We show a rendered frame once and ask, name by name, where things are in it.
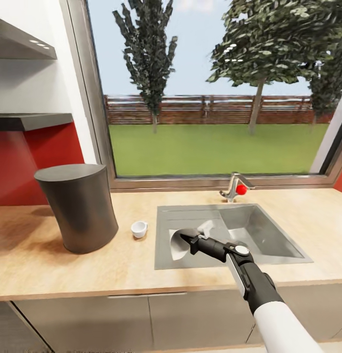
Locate paper coffee filter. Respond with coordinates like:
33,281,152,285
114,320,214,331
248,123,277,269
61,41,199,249
169,228,198,260

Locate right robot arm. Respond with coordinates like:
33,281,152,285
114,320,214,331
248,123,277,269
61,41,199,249
180,220,324,353

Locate coffee cup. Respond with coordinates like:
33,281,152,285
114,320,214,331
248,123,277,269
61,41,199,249
131,221,148,238

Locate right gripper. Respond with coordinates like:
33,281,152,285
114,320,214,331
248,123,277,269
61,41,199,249
180,234,217,257

